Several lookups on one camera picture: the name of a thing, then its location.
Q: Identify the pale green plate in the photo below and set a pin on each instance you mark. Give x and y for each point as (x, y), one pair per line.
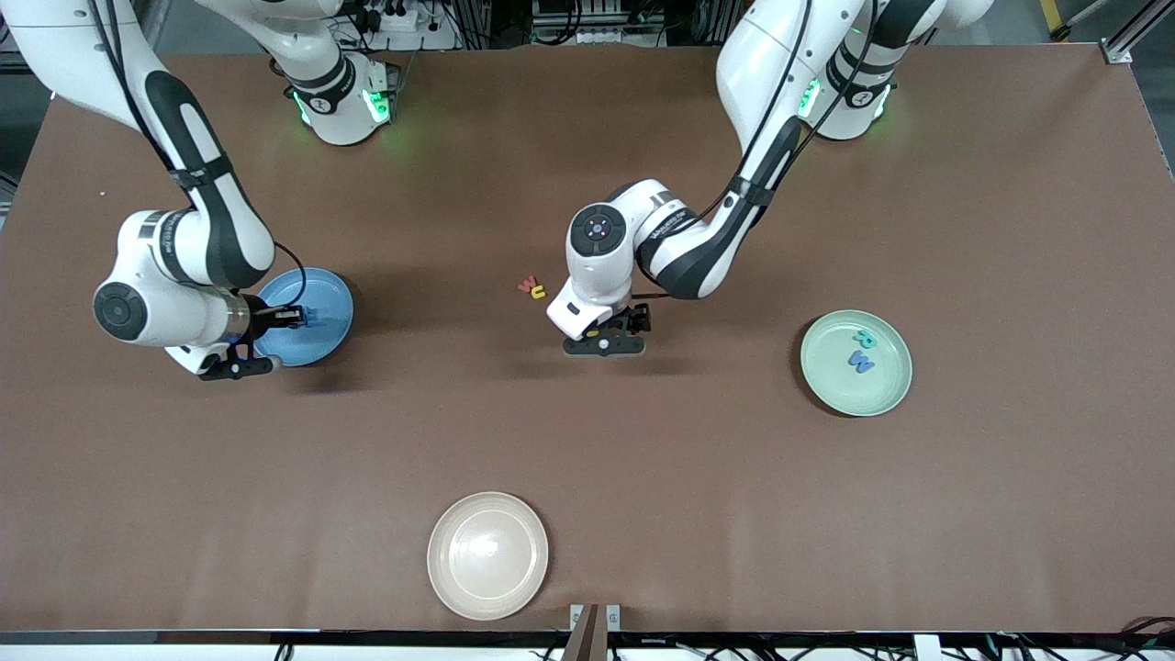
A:
(856, 390)

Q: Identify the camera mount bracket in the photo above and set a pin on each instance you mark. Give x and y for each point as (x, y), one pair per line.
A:
(592, 633)

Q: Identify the blue capital letter W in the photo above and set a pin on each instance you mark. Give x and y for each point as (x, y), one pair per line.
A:
(861, 361)

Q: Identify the teal capital letter R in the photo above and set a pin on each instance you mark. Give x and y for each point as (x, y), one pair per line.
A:
(864, 340)

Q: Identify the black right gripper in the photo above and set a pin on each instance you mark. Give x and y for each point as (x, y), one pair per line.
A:
(267, 317)

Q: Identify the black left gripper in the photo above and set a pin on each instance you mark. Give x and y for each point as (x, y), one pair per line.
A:
(633, 320)

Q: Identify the black equipment rack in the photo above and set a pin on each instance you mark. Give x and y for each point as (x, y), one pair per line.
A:
(597, 18)

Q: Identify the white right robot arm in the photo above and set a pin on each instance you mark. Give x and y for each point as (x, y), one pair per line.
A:
(184, 317)

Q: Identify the blue plate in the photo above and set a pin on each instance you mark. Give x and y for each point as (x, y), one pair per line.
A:
(321, 294)

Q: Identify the yellow black striped post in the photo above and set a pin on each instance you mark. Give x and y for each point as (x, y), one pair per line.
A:
(1056, 18)

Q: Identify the aluminium corner bracket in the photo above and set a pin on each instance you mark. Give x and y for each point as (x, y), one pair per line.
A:
(1118, 53)

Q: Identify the beige plate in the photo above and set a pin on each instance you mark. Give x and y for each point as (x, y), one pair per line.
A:
(488, 555)

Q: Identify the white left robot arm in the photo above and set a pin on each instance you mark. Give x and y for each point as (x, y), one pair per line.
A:
(762, 55)

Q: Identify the white power strip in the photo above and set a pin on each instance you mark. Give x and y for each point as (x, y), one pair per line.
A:
(413, 23)

